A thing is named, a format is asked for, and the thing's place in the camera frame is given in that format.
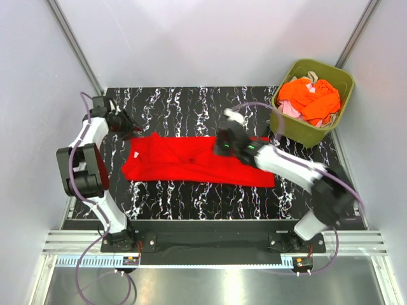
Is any red t-shirt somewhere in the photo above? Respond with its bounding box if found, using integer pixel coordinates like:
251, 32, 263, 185
122, 133, 275, 187

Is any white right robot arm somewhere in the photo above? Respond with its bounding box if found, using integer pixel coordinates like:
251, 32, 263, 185
214, 121, 356, 252

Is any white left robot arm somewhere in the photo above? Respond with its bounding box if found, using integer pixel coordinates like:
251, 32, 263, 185
56, 92, 142, 252

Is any pink garment in bin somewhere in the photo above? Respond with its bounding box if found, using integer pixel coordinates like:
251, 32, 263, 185
277, 82, 315, 121

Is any orange t-shirt in bin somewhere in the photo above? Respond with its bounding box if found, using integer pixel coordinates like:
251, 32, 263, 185
277, 78, 341, 128

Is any olive green plastic bin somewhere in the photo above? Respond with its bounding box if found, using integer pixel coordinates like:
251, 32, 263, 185
270, 58, 355, 147

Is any beige garment in bin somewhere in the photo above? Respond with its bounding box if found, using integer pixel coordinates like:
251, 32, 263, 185
289, 71, 319, 86

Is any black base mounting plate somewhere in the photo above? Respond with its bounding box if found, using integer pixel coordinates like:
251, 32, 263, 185
101, 220, 326, 268

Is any left small controller board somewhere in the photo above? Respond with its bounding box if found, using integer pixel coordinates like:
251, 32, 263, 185
122, 256, 140, 266

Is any small controller board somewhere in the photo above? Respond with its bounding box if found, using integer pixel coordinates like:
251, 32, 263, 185
122, 256, 140, 266
294, 257, 314, 268

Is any right small controller board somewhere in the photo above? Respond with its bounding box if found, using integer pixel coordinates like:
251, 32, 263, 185
294, 257, 314, 268

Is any aluminium front rail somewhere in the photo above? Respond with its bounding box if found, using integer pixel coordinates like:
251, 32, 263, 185
43, 230, 387, 269

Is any aluminium left corner post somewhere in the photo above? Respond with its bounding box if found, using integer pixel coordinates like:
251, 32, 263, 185
45, 0, 104, 95

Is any aluminium corner post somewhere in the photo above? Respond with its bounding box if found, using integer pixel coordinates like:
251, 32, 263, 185
45, 0, 104, 95
335, 0, 382, 69

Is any aluminium right corner post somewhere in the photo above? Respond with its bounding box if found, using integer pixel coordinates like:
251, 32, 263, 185
335, 0, 382, 69

